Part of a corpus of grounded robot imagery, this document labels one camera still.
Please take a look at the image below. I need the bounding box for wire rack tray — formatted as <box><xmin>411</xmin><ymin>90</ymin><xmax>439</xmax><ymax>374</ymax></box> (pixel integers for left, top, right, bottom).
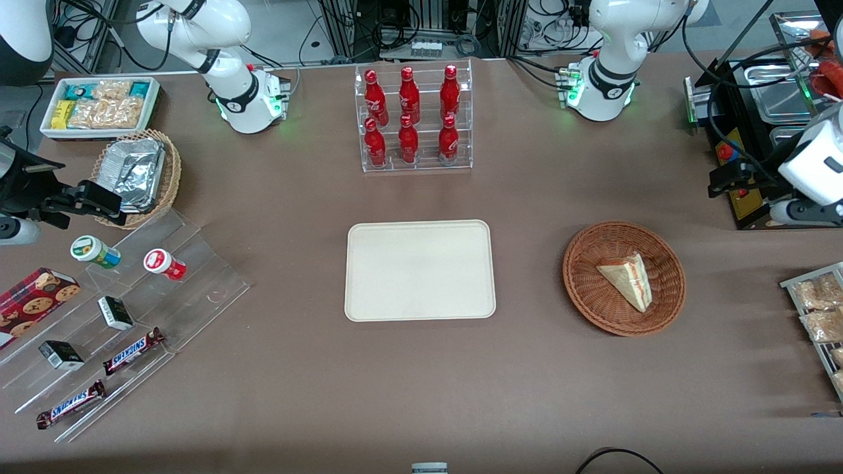
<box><xmin>780</xmin><ymin>262</ymin><xmax>843</xmax><ymax>402</ymax></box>

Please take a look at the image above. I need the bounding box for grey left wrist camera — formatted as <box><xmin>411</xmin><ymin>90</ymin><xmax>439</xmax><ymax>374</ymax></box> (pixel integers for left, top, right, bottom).
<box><xmin>771</xmin><ymin>199</ymin><xmax>843</xmax><ymax>228</ymax></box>

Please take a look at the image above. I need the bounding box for small rice cracker bag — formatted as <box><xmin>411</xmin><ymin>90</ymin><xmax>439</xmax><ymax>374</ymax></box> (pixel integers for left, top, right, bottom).
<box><xmin>92</xmin><ymin>80</ymin><xmax>133</xmax><ymax>101</ymax></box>

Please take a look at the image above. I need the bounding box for triangular sandwich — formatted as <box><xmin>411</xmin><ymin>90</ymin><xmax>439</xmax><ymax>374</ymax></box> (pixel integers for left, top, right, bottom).
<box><xmin>596</xmin><ymin>252</ymin><xmax>653</xmax><ymax>313</ymax></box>

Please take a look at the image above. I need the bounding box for white snack bin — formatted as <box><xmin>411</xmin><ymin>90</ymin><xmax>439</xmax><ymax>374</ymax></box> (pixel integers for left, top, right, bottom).
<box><xmin>40</xmin><ymin>76</ymin><xmax>161</xmax><ymax>142</ymax></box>

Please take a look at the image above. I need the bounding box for Snickers bar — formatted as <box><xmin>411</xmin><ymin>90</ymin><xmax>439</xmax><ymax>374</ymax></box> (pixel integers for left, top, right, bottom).
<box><xmin>36</xmin><ymin>380</ymin><xmax>107</xmax><ymax>430</ymax></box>
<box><xmin>103</xmin><ymin>327</ymin><xmax>165</xmax><ymax>376</ymax></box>

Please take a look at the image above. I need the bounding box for foil food container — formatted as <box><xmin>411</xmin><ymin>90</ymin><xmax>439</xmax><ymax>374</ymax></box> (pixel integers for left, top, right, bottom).
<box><xmin>99</xmin><ymin>138</ymin><xmax>166</xmax><ymax>213</ymax></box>

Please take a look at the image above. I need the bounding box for small black box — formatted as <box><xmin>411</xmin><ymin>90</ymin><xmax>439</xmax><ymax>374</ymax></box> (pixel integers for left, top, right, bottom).
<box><xmin>38</xmin><ymin>340</ymin><xmax>85</xmax><ymax>371</ymax></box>
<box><xmin>97</xmin><ymin>296</ymin><xmax>134</xmax><ymax>331</ymax></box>

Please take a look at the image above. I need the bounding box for steel food pan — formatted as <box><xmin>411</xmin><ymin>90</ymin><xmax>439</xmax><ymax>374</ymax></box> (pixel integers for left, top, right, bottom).
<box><xmin>746</xmin><ymin>65</ymin><xmax>819</xmax><ymax>124</ymax></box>

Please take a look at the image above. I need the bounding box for red lid cup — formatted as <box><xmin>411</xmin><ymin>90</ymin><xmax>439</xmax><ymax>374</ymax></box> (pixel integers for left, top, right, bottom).
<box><xmin>144</xmin><ymin>248</ymin><xmax>187</xmax><ymax>282</ymax></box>

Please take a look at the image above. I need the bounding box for black cable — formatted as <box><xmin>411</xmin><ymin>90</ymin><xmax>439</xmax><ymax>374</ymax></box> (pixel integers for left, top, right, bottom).
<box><xmin>574</xmin><ymin>448</ymin><xmax>666</xmax><ymax>474</ymax></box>

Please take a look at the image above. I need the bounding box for black food warmer machine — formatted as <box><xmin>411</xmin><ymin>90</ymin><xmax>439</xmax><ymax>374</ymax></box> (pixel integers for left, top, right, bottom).
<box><xmin>684</xmin><ymin>10</ymin><xmax>843</xmax><ymax>230</ymax></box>

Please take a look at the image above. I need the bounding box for red sausage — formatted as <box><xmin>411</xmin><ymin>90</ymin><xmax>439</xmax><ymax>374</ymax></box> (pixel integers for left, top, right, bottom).
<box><xmin>811</xmin><ymin>59</ymin><xmax>843</xmax><ymax>99</ymax></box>

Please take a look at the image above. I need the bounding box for red soda bottle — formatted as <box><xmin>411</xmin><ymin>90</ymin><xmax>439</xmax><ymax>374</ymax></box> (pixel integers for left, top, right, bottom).
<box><xmin>438</xmin><ymin>113</ymin><xmax>460</xmax><ymax>165</ymax></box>
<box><xmin>364</xmin><ymin>69</ymin><xmax>389</xmax><ymax>127</ymax></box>
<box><xmin>364</xmin><ymin>117</ymin><xmax>387</xmax><ymax>167</ymax></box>
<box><xmin>398</xmin><ymin>66</ymin><xmax>421</xmax><ymax>124</ymax></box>
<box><xmin>440</xmin><ymin>64</ymin><xmax>461</xmax><ymax>122</ymax></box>
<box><xmin>398</xmin><ymin>114</ymin><xmax>420</xmax><ymax>165</ymax></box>

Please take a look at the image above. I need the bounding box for large rice cracker bag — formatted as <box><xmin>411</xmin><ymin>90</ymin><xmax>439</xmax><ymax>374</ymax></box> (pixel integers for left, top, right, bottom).
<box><xmin>68</xmin><ymin>97</ymin><xmax>145</xmax><ymax>130</ymax></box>

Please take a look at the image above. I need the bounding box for green lid cup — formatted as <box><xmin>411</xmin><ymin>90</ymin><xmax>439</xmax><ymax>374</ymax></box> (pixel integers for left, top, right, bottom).
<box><xmin>70</xmin><ymin>235</ymin><xmax>122</xmax><ymax>270</ymax></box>

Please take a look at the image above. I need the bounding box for brown wicker basket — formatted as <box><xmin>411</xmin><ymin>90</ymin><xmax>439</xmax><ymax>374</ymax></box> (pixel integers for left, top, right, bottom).
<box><xmin>562</xmin><ymin>221</ymin><xmax>687</xmax><ymax>338</ymax></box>

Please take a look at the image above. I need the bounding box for beige plastic tray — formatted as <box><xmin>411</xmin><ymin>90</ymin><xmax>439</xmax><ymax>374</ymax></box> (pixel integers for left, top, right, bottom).
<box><xmin>344</xmin><ymin>219</ymin><xmax>497</xmax><ymax>323</ymax></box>

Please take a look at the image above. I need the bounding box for light wicker basket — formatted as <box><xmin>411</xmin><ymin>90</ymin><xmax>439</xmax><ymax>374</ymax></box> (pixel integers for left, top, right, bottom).
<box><xmin>91</xmin><ymin>129</ymin><xmax>182</xmax><ymax>230</ymax></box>

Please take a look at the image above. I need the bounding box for clear acrylic bottle rack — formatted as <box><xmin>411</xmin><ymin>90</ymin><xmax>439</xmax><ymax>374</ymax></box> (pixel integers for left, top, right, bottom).
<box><xmin>354</xmin><ymin>58</ymin><xmax>474</xmax><ymax>173</ymax></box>

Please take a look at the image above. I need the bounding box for red cookie box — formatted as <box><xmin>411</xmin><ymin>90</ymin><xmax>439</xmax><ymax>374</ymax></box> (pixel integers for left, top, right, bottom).
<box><xmin>0</xmin><ymin>267</ymin><xmax>82</xmax><ymax>350</ymax></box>

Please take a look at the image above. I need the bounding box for clear snack bag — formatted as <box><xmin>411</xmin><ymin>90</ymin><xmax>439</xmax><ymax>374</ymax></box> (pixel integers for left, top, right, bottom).
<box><xmin>800</xmin><ymin>309</ymin><xmax>843</xmax><ymax>344</ymax></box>
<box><xmin>793</xmin><ymin>273</ymin><xmax>843</xmax><ymax>311</ymax></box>

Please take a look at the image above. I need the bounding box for clear acrylic stepped display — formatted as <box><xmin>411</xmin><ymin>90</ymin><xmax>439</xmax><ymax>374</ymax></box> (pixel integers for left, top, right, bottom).
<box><xmin>0</xmin><ymin>207</ymin><xmax>252</xmax><ymax>444</ymax></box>

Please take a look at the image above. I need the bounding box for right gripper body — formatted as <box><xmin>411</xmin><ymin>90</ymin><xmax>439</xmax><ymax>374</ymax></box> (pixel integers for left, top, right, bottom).
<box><xmin>0</xmin><ymin>134</ymin><xmax>67</xmax><ymax>219</ymax></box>

